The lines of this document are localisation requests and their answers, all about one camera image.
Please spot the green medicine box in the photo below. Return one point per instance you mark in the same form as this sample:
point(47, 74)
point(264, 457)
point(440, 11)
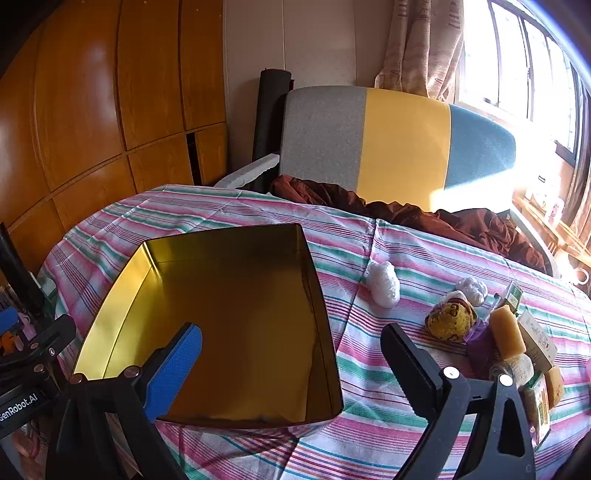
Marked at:
point(513, 295)

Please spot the purple plastic bag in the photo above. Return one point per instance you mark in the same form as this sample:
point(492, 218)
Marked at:
point(480, 346)

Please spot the striped bed sheet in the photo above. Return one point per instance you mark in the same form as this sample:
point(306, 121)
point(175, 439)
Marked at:
point(369, 240)

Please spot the cracker packet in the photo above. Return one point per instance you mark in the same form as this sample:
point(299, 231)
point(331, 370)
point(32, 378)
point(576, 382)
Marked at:
point(538, 406)

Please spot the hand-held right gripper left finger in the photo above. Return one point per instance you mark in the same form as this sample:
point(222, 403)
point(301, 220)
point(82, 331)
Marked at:
point(178, 369)

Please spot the clear plastic jug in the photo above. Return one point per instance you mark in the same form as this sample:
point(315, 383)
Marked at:
point(582, 276)

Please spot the yellow knitted doll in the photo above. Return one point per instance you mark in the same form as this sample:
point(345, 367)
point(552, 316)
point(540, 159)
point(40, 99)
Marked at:
point(448, 321)

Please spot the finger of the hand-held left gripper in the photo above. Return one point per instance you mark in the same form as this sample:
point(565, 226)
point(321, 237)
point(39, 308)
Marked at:
point(46, 341)

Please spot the white plastic wad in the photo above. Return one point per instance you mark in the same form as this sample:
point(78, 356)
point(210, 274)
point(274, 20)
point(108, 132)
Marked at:
point(383, 284)

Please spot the beige patterned curtain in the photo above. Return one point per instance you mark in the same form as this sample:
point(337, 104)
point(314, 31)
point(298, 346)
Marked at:
point(579, 198)
point(415, 46)

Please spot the white crumpled wad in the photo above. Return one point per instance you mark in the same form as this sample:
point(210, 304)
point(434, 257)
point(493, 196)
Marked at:
point(473, 290)

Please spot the cream loofah pad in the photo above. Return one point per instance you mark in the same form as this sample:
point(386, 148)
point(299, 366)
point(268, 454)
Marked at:
point(519, 369)

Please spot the wooden side table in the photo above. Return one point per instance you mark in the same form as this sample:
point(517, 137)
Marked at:
point(554, 235)

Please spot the yellow sponge block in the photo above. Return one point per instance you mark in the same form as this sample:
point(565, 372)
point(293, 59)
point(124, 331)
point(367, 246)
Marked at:
point(505, 332)

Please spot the dark brown blanket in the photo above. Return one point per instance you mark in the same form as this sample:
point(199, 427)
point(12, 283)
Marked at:
point(415, 214)

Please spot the black pole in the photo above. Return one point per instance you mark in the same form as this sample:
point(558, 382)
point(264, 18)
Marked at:
point(16, 267)

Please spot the wooden wardrobe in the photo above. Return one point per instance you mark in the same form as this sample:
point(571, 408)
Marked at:
point(115, 92)

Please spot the white medicine box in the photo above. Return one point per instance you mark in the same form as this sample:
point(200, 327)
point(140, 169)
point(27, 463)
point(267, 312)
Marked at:
point(538, 341)

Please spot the window with metal bars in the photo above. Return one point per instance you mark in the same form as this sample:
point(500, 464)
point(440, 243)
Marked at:
point(508, 55)

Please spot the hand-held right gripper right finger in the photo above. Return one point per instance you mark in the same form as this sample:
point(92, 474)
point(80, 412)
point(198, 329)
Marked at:
point(411, 364)

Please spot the yellow sponge wedge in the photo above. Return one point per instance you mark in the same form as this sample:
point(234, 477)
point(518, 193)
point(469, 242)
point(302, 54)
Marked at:
point(555, 385)

